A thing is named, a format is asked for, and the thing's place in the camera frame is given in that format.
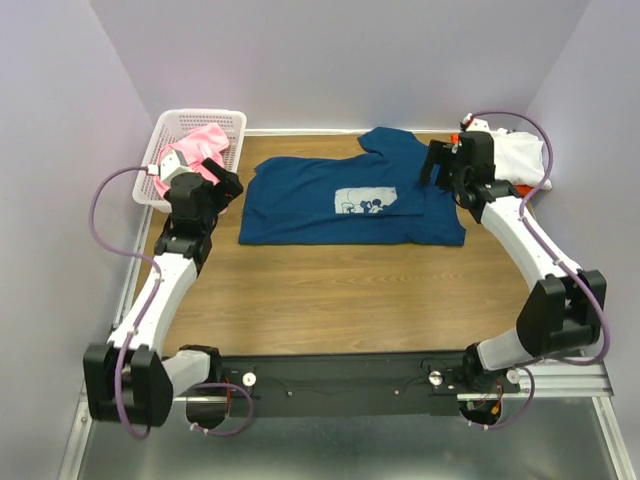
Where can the pink t-shirt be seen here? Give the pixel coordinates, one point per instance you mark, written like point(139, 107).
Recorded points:
point(208, 141)

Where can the dark blue printed t-shirt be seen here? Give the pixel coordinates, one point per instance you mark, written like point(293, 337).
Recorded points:
point(373, 198)

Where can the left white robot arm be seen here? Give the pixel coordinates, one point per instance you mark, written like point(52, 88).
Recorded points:
point(127, 378)

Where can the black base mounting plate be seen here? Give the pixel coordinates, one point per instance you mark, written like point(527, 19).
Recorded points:
point(358, 384)

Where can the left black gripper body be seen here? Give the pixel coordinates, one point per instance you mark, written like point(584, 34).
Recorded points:
point(216, 206)

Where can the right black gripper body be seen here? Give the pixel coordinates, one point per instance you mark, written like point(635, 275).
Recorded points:
point(464, 180)

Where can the left aluminium side rail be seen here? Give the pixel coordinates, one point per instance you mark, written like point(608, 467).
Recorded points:
point(127, 294)

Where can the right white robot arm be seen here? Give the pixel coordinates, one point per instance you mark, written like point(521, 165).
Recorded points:
point(565, 307)

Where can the aluminium frame rail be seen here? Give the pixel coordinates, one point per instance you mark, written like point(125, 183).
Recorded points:
point(548, 378)

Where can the orange folded t-shirt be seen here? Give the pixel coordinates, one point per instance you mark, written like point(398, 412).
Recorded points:
point(522, 189)

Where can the white folded t-shirt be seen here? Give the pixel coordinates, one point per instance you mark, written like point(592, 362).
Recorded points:
point(518, 157)

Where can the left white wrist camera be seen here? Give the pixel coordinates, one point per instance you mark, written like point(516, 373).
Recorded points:
point(170, 165)

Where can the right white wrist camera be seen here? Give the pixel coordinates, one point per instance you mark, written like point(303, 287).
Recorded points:
point(471, 123)

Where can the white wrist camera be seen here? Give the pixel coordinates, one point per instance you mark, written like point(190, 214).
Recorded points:
point(170, 165)
point(471, 123)

